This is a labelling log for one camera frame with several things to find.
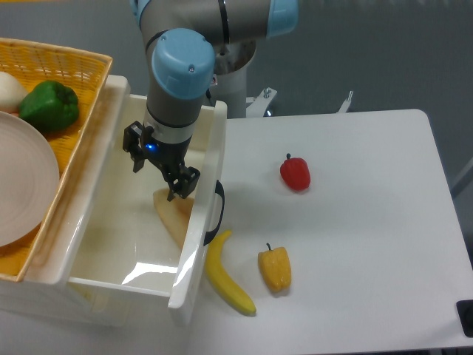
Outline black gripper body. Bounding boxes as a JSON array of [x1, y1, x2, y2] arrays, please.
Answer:
[[123, 121, 200, 198]]

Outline triangle bread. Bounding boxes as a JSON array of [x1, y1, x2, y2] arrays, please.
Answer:
[[153, 189, 194, 249]]

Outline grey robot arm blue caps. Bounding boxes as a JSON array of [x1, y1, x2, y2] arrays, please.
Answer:
[[123, 1, 299, 200]]

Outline open upper white drawer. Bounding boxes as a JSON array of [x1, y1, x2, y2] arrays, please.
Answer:
[[66, 94, 228, 326]]

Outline yellow banana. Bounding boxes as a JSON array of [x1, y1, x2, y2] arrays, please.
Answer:
[[204, 230, 256, 317]]

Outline yellow woven basket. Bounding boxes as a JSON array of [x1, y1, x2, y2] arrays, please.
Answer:
[[1, 38, 112, 283]]

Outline green bell pepper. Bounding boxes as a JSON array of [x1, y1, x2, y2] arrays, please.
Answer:
[[18, 81, 79, 132]]

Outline beige round plate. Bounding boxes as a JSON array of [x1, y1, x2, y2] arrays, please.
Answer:
[[1, 112, 59, 246]]

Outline yellow bell pepper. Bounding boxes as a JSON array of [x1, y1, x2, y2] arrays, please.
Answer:
[[258, 243, 292, 293]]

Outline red bell pepper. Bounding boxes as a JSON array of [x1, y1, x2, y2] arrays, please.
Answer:
[[279, 153, 311, 192]]

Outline white onion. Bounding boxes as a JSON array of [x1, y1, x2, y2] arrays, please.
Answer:
[[0, 72, 28, 113]]

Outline black object at table edge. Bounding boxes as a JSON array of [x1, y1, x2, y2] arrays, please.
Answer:
[[456, 300, 473, 338]]

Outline black drawer handle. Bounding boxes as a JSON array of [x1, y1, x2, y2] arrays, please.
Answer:
[[203, 180, 226, 246]]

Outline white table bracket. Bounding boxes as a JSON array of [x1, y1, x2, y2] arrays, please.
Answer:
[[338, 90, 354, 113]]

